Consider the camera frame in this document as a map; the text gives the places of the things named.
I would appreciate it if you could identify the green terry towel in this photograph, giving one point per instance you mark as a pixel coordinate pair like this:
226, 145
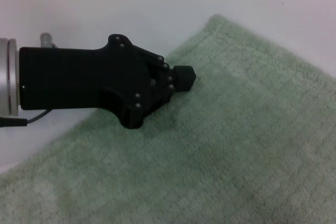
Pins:
236, 142

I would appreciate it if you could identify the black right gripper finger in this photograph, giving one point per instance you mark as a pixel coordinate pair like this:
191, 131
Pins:
183, 85
183, 72

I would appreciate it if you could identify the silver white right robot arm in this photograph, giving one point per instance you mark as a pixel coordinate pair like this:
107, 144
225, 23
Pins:
8, 77

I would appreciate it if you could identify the silver right wrist connector plug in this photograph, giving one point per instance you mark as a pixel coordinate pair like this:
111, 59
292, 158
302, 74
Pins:
47, 40

